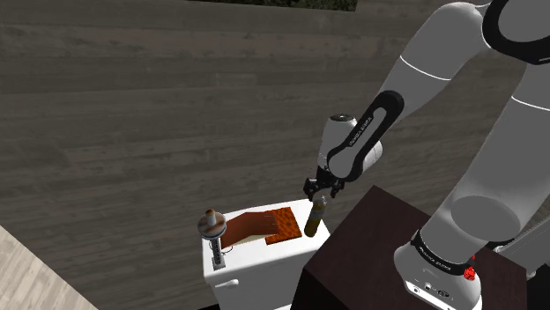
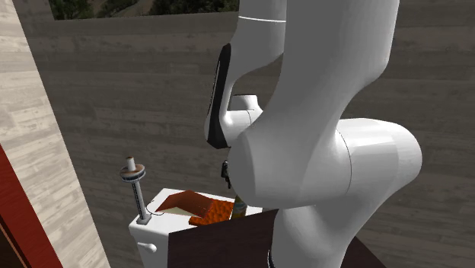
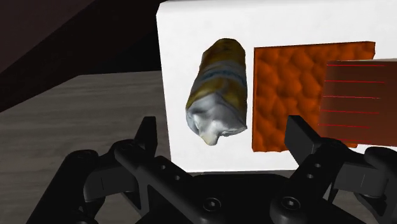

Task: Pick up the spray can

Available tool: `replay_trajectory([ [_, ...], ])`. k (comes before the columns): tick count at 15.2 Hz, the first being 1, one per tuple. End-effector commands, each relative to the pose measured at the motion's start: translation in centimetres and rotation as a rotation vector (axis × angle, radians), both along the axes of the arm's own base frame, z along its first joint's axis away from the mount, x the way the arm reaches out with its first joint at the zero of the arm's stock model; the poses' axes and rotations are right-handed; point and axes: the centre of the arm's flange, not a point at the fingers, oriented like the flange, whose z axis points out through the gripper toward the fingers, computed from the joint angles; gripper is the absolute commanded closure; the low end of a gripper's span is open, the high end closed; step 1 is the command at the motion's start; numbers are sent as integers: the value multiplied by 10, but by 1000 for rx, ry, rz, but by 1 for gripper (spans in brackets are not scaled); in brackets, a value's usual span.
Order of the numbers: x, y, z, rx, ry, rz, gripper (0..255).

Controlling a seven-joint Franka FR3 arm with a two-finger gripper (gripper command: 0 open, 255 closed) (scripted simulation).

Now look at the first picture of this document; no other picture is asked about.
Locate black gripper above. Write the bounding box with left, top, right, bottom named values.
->
left=302, top=165, right=346, bottom=202

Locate grey tower figure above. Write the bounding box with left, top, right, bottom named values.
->
left=197, top=208, right=227, bottom=271

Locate olive brown bottle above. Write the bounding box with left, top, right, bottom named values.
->
left=303, top=195, right=328, bottom=238

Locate orange brown open book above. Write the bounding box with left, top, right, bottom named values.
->
left=219, top=206, right=303, bottom=251

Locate dark brown robot stand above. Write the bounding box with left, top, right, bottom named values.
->
left=291, top=184, right=529, bottom=310

